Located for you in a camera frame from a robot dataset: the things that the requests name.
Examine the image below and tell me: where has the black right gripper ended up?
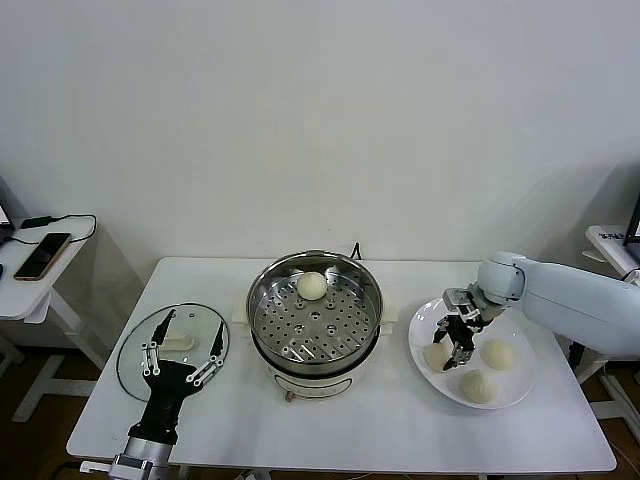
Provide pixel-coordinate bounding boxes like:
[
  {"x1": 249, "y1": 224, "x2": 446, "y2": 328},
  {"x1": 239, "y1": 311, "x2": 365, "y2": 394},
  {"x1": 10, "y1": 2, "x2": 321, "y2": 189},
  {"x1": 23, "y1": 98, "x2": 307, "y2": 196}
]
[{"x1": 432, "y1": 314, "x2": 477, "y2": 372}]

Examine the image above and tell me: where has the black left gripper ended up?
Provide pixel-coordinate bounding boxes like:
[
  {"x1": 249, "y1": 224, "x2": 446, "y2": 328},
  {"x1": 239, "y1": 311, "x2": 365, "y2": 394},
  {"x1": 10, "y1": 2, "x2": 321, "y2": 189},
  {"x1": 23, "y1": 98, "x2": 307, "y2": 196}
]
[{"x1": 127, "y1": 308, "x2": 226, "y2": 446}]

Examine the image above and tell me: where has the white steamed baozi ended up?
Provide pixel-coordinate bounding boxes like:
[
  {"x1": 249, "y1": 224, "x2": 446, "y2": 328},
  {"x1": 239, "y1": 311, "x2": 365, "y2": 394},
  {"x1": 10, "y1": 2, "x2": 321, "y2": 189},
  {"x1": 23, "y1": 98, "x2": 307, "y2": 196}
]
[
  {"x1": 479, "y1": 338, "x2": 515, "y2": 371},
  {"x1": 459, "y1": 369, "x2": 500, "y2": 405},
  {"x1": 423, "y1": 342, "x2": 459, "y2": 374},
  {"x1": 297, "y1": 272, "x2": 329, "y2": 302}
]

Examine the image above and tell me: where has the glass lid with white handle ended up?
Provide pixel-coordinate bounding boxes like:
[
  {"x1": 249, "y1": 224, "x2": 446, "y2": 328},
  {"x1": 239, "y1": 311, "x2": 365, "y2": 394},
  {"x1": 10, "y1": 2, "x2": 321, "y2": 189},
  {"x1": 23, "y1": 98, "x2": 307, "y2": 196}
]
[{"x1": 116, "y1": 301, "x2": 231, "y2": 404}]

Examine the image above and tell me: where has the stainless steel steamer basket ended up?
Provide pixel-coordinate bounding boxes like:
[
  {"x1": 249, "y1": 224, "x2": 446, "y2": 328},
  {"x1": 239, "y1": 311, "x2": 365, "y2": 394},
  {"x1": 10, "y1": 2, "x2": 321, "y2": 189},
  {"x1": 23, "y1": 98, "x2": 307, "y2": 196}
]
[{"x1": 247, "y1": 252, "x2": 384, "y2": 370}]

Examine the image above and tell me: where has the white round plate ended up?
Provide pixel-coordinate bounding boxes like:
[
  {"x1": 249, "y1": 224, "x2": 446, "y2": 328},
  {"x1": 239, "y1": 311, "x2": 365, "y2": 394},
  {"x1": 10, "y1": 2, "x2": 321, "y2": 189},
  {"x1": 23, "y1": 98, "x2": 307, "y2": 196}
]
[{"x1": 408, "y1": 297, "x2": 537, "y2": 410}]

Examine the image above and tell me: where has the white electric cooker pot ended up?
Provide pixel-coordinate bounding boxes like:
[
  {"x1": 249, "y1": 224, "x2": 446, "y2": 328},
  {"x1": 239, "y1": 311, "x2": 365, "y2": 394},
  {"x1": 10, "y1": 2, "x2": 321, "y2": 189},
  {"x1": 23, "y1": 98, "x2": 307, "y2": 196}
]
[{"x1": 232, "y1": 289, "x2": 401, "y2": 404}]

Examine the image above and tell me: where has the black smartphone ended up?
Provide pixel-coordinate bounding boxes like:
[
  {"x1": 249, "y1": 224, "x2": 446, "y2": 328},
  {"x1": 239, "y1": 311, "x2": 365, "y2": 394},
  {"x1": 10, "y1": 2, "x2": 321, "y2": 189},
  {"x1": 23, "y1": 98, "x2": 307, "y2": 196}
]
[{"x1": 14, "y1": 232, "x2": 74, "y2": 282}]

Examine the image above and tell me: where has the white side table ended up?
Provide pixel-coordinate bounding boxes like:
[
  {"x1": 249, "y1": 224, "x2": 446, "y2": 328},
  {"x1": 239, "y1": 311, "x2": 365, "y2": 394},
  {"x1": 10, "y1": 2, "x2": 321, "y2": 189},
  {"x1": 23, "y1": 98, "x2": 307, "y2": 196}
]
[
  {"x1": 0, "y1": 214, "x2": 109, "y2": 424},
  {"x1": 574, "y1": 224, "x2": 640, "y2": 436}
]

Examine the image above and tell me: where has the dark laptop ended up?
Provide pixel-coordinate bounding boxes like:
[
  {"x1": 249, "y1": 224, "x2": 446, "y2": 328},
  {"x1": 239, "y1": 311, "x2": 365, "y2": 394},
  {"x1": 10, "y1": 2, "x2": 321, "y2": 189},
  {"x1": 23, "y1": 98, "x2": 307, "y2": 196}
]
[
  {"x1": 0, "y1": 174, "x2": 19, "y2": 241},
  {"x1": 623, "y1": 197, "x2": 640, "y2": 249}
]

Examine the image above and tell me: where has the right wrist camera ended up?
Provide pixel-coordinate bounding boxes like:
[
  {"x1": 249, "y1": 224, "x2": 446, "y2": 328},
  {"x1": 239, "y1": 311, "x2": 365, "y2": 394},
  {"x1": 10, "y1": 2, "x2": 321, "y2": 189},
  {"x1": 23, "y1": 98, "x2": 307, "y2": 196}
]
[{"x1": 443, "y1": 287, "x2": 485, "y2": 332}]

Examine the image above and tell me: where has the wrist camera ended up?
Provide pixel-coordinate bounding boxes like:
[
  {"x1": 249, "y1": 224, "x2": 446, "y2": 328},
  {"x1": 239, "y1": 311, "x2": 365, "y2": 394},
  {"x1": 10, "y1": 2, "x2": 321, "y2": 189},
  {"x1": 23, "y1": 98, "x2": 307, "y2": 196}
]
[
  {"x1": 79, "y1": 452, "x2": 154, "y2": 476},
  {"x1": 443, "y1": 287, "x2": 485, "y2": 332}
]

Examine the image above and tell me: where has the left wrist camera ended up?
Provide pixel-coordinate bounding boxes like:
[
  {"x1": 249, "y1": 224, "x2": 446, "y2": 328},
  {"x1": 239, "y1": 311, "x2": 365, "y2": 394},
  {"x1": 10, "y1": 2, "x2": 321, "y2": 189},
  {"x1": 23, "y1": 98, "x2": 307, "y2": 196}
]
[{"x1": 79, "y1": 452, "x2": 154, "y2": 476}]

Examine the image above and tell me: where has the black cable with clamp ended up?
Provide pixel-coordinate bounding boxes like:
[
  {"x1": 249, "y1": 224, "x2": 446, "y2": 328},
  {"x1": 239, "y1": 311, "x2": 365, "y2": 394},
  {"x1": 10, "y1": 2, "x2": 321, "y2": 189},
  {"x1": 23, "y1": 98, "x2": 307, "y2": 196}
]
[{"x1": 567, "y1": 269, "x2": 640, "y2": 374}]

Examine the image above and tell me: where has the black power adapter with cable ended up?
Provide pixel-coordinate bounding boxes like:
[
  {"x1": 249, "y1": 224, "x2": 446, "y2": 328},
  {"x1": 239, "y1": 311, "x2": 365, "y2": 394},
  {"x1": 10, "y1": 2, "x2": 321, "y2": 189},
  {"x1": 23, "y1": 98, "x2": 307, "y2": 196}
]
[{"x1": 0, "y1": 213, "x2": 99, "y2": 249}]

